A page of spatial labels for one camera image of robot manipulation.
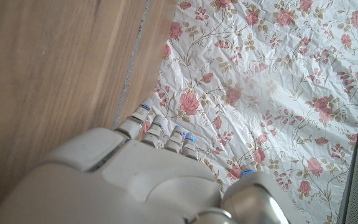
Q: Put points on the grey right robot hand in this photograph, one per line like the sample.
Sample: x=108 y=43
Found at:
x=129 y=186

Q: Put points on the floral backdrop cloth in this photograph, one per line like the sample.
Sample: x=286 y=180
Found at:
x=275 y=77

